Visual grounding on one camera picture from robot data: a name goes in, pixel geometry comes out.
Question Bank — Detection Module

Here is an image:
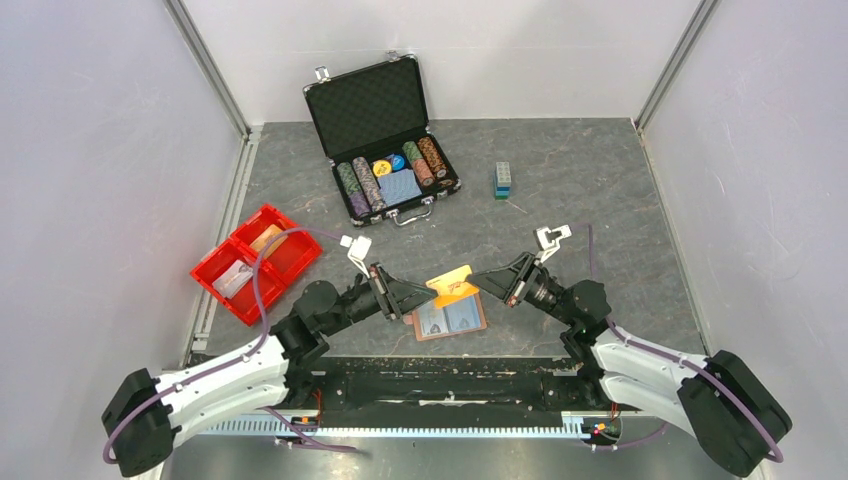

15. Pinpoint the black poker chip case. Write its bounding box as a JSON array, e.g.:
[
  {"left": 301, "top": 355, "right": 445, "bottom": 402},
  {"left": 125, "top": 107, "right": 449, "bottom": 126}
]
[{"left": 303, "top": 51, "right": 462, "bottom": 227}]

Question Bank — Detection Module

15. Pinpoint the pink grey chip stack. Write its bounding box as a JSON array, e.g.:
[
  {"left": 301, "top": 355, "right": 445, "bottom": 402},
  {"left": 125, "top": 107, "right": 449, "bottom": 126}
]
[{"left": 352, "top": 157, "right": 387, "bottom": 212}]

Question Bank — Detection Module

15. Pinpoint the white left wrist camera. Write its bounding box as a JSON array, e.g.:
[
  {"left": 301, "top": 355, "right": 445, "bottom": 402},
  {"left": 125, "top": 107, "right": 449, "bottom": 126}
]
[{"left": 339, "top": 235, "right": 372, "bottom": 276}]

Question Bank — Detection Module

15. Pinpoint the grey blue toy brick stack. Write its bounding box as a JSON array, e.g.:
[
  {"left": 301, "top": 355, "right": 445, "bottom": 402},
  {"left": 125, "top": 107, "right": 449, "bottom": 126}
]
[{"left": 493, "top": 161, "right": 512, "bottom": 200}]

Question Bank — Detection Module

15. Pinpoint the right aluminium frame post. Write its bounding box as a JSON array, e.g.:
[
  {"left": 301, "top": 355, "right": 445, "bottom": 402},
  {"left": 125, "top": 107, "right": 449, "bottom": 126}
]
[{"left": 633, "top": 0, "right": 721, "bottom": 135}]

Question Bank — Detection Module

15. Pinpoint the gold card in bin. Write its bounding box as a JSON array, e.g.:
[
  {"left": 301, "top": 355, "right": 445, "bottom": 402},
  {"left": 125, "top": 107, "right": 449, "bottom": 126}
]
[{"left": 249, "top": 224, "right": 288, "bottom": 258}]

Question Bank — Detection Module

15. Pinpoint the blue playing card deck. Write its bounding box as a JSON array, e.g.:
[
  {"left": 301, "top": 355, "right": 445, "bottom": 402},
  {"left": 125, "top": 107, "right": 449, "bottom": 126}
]
[{"left": 377, "top": 169, "right": 421, "bottom": 206}]

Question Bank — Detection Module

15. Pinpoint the red bin near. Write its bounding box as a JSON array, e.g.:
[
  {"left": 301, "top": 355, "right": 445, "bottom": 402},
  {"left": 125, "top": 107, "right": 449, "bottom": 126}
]
[{"left": 190, "top": 239, "right": 290, "bottom": 326}]

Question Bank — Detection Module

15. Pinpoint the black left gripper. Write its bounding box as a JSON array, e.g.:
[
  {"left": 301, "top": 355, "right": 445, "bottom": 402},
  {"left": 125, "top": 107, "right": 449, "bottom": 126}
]
[{"left": 321, "top": 262, "right": 438, "bottom": 337}]

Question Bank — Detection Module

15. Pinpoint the red bin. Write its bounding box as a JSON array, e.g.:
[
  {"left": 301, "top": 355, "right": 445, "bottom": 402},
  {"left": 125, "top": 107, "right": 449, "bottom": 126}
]
[
  {"left": 230, "top": 204, "right": 323, "bottom": 288},
  {"left": 190, "top": 239, "right": 290, "bottom": 326}
]

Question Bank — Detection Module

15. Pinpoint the gold credit card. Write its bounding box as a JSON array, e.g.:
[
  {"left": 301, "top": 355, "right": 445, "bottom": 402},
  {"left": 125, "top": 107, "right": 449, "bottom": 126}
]
[{"left": 425, "top": 264, "right": 479, "bottom": 309}]

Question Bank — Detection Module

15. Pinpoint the left aluminium frame post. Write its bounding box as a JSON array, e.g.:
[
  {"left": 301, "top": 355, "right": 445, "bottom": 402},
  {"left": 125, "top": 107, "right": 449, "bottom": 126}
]
[{"left": 164, "top": 0, "right": 251, "bottom": 138}]

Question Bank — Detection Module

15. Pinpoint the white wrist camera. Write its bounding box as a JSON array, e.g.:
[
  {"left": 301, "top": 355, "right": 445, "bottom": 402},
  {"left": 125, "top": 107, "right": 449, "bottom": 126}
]
[
  {"left": 339, "top": 235, "right": 372, "bottom": 276},
  {"left": 534, "top": 224, "right": 572, "bottom": 264}
]

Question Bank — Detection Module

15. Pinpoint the blue dealer chip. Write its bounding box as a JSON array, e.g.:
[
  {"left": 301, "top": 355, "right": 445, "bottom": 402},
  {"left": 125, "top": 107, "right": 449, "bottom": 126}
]
[{"left": 386, "top": 154, "right": 407, "bottom": 172}]

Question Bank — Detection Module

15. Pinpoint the aluminium frame post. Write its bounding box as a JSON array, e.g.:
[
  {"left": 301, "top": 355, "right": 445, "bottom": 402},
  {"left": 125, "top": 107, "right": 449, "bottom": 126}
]
[
  {"left": 164, "top": 0, "right": 251, "bottom": 138},
  {"left": 633, "top": 0, "right": 721, "bottom": 135}
]

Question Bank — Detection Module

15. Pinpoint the aluminium slotted cable duct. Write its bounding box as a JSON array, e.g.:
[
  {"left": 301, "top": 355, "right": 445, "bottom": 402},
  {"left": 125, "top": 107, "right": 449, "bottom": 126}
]
[{"left": 173, "top": 411, "right": 586, "bottom": 439}]

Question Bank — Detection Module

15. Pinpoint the green red chip stack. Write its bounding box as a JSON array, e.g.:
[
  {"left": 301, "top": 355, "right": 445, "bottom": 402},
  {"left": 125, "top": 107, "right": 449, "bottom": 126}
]
[{"left": 402, "top": 141, "right": 435, "bottom": 187}]

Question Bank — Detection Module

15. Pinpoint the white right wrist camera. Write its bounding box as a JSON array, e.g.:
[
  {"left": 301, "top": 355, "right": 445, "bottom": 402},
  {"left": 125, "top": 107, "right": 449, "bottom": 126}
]
[{"left": 534, "top": 224, "right": 572, "bottom": 264}]

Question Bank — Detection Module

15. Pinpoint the silver VIP card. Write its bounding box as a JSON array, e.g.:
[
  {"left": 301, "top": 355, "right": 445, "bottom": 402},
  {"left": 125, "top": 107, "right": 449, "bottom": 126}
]
[{"left": 414, "top": 302, "right": 450, "bottom": 341}]

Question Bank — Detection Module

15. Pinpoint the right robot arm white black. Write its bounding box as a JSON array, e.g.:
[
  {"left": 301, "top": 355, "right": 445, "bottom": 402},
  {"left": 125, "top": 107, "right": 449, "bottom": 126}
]
[{"left": 466, "top": 252, "right": 793, "bottom": 477}]

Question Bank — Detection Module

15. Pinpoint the red bin far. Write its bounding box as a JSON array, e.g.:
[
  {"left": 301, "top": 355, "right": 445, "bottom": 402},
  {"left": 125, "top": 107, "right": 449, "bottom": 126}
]
[{"left": 230, "top": 204, "right": 323, "bottom": 288}]

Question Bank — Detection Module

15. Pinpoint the yellow dealer chip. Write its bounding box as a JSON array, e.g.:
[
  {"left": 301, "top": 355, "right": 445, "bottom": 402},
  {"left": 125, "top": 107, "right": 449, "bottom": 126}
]
[{"left": 371, "top": 159, "right": 393, "bottom": 178}]

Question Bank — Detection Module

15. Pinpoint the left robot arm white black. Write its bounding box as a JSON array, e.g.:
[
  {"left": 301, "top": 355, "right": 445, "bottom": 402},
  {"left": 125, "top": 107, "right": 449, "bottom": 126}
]
[{"left": 101, "top": 263, "right": 438, "bottom": 478}]

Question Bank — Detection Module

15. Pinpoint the orange leather card holder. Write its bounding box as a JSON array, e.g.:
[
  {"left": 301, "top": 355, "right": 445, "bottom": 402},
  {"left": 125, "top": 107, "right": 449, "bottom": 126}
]
[{"left": 403, "top": 294, "right": 487, "bottom": 341}]

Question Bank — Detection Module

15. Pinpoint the green purple chip stack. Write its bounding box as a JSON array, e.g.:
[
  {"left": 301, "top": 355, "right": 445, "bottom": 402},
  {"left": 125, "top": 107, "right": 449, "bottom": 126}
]
[{"left": 336, "top": 163, "right": 371, "bottom": 217}]

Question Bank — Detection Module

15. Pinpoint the brown orange chip stack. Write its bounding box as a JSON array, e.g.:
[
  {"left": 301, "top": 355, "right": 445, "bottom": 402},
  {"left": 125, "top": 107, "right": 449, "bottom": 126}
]
[{"left": 417, "top": 137, "right": 447, "bottom": 179}]

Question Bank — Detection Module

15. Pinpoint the white card in bin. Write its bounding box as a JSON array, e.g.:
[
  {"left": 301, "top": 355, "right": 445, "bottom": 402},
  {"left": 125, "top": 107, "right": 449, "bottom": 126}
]
[{"left": 212, "top": 260, "right": 254, "bottom": 299}]

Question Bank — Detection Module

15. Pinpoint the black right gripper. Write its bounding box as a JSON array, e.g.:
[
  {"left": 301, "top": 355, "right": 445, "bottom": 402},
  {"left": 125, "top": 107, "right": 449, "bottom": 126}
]
[{"left": 466, "top": 251, "right": 577, "bottom": 327}]

